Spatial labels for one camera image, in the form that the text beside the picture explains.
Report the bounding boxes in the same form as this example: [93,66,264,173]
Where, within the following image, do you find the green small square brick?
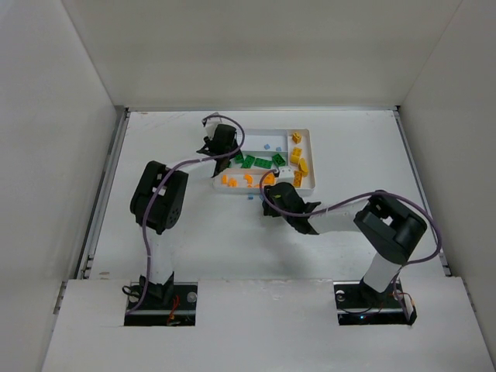
[234,153,244,164]

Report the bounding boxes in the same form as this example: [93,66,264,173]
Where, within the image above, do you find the green two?
[241,155,256,169]

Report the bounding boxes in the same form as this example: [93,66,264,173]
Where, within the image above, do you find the long yellow brick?
[292,170,303,188]

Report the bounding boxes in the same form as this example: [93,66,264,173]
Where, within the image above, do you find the green plate brick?
[253,158,273,169]

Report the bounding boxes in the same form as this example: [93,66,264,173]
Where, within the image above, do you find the small yellow square brick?
[291,132,302,144]

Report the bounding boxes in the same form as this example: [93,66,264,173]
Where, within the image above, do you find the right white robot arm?
[262,182,427,302]

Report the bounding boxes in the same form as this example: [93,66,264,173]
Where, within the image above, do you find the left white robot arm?
[130,121,240,305]

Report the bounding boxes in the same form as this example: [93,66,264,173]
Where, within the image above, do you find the white divided sorting tray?
[212,129,315,196]

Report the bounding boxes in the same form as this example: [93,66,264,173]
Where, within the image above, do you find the orange ring lego piece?
[263,173,275,185]

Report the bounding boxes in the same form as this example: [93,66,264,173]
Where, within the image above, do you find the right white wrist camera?
[274,166,295,184]

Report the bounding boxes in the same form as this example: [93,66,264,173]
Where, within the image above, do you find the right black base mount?
[333,281,418,326]

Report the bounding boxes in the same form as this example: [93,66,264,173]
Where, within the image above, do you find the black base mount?
[124,282,198,327]
[333,281,418,326]

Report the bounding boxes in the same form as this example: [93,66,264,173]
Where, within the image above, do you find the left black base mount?
[124,282,198,327]

